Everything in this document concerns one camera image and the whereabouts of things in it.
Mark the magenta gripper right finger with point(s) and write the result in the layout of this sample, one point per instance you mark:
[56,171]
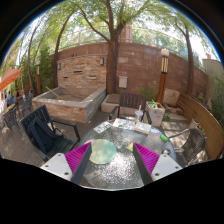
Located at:
[153,166]

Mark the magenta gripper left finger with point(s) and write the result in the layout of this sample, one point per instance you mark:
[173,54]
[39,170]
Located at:
[70,166]

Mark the round pale green mouse pad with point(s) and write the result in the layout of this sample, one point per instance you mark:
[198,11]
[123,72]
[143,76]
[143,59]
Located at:
[103,152]

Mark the yellow triangular object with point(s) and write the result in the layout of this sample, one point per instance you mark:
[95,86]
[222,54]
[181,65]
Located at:
[130,147]

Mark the round glass patio table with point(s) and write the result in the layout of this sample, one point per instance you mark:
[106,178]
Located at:
[122,172]

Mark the green marker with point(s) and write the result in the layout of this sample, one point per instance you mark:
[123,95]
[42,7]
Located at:
[164,138]

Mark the dark green plastic chair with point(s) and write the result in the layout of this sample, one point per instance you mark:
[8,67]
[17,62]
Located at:
[64,145]

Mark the metal mesh chair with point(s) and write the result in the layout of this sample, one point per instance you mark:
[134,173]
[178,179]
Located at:
[191,150]

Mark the black backpack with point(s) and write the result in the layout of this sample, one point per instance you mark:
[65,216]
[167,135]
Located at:
[42,135]

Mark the colourful paper sheet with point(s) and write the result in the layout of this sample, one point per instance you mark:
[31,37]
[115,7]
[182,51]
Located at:
[124,123]

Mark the white printed sheet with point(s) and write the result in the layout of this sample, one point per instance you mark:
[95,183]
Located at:
[102,127]

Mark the clear plastic cup with straw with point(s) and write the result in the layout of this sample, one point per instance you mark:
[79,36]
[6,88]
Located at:
[138,114]

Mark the white square planter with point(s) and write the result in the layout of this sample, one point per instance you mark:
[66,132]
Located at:
[156,112]

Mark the stone raised fountain basin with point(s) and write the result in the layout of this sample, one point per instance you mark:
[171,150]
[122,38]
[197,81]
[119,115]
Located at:
[78,106]

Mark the dark wooden armchair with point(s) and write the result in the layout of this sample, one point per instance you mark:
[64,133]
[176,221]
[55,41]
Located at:
[133,101]

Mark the curved wooden bench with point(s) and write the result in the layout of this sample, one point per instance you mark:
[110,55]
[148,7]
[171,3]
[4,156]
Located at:
[213,131]

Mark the grey utility box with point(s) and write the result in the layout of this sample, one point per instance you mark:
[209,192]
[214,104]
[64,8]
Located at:
[122,82]

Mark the orange umbrella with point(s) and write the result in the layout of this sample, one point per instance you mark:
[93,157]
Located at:
[10,76]

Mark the central tree trunk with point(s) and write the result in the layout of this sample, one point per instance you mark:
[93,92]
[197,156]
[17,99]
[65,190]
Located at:
[115,27]

